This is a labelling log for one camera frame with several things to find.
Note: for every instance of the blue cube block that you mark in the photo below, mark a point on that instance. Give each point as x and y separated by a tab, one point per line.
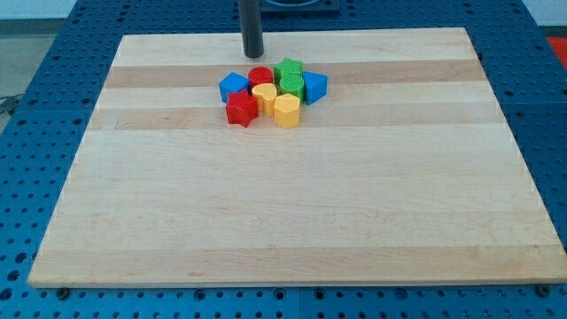
232	83

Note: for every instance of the yellow pentagon block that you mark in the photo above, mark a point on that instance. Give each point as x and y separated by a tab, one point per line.
286	111

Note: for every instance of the red star block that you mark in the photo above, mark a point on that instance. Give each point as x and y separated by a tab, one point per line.
241	108

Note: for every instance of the yellow heart block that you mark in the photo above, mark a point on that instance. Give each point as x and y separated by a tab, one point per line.
265	95

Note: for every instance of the blue triangle block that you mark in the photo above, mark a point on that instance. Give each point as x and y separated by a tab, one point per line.
315	86

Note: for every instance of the green cylinder block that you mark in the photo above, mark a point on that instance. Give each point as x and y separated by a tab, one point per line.
293	84

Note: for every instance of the red cylinder block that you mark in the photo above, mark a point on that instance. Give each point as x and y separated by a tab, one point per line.
260	75

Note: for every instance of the green star block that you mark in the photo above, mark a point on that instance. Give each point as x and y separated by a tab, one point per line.
287	66

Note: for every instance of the light wooden board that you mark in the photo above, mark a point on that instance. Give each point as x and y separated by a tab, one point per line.
405	173

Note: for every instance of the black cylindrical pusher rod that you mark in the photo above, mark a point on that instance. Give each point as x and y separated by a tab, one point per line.
251	28

